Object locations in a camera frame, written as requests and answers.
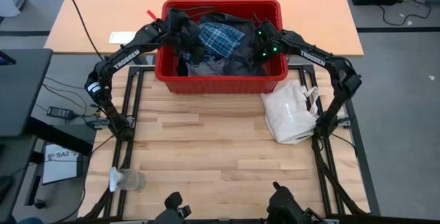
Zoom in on black power adapter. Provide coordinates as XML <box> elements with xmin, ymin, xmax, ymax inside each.
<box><xmin>46</xmin><ymin>106</ymin><xmax>75</xmax><ymax>121</ymax></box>

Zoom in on dark grey shorts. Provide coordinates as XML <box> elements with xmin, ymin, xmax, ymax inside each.
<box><xmin>197</xmin><ymin>12</ymin><xmax>267</xmax><ymax>77</ymax></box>

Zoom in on blue plaid shirt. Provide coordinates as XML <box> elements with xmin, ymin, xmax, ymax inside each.
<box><xmin>181</xmin><ymin>22</ymin><xmax>245</xmax><ymax>63</ymax></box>

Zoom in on black rig side beam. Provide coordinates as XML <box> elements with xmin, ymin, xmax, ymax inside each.
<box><xmin>343</xmin><ymin>100</ymin><xmax>382</xmax><ymax>216</ymax></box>

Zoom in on black desk top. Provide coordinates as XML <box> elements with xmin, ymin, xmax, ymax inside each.
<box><xmin>0</xmin><ymin>48</ymin><xmax>53</xmax><ymax>138</ymax></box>

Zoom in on white rectangular pad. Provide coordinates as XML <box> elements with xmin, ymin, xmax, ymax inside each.
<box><xmin>109</xmin><ymin>31</ymin><xmax>138</xmax><ymax>45</ymax></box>

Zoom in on light grey garment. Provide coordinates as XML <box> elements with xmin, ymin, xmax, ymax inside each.
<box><xmin>187</xmin><ymin>58</ymin><xmax>228</xmax><ymax>77</ymax></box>

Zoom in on thin black floor cable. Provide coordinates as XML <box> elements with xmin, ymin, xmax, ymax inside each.
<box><xmin>43</xmin><ymin>76</ymin><xmax>87</xmax><ymax>91</ymax></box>

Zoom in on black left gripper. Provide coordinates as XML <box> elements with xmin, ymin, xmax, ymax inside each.
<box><xmin>164</xmin><ymin>9</ymin><xmax>207</xmax><ymax>77</ymax></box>

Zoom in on black cable over table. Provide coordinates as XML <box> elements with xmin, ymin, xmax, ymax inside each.
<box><xmin>60</xmin><ymin>0</ymin><xmax>104</xmax><ymax>62</ymax></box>

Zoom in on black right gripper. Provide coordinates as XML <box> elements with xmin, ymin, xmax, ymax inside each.
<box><xmin>252</xmin><ymin>20</ymin><xmax>286</xmax><ymax>67</ymax></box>

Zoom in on thin yellowish floor cable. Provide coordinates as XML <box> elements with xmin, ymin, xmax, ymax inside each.
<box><xmin>41</xmin><ymin>83</ymin><xmax>89</xmax><ymax>111</ymax></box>

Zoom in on black floor cable loop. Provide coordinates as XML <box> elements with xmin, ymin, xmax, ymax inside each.
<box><xmin>377</xmin><ymin>0</ymin><xmax>432</xmax><ymax>27</ymax></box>

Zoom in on red plastic bin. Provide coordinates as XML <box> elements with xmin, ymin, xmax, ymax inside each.
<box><xmin>153</xmin><ymin>0</ymin><xmax>289</xmax><ymax>95</ymax></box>

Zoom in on black desk stand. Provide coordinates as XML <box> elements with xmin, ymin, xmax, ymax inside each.
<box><xmin>0</xmin><ymin>117</ymin><xmax>97</xmax><ymax>224</ymax></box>

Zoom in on black teleoperation handle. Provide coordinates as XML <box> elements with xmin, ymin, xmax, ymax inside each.
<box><xmin>153</xmin><ymin>191</ymin><xmax>193</xmax><ymax>224</ymax></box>
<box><xmin>266</xmin><ymin>181</ymin><xmax>324</xmax><ymax>224</ymax></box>

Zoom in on person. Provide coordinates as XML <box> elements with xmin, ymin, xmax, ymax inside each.
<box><xmin>19</xmin><ymin>216</ymin><xmax>44</xmax><ymax>224</ymax></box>

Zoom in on white printed paper sheet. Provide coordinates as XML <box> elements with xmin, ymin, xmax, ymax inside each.
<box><xmin>41</xmin><ymin>144</ymin><xmax>80</xmax><ymax>186</ymax></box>

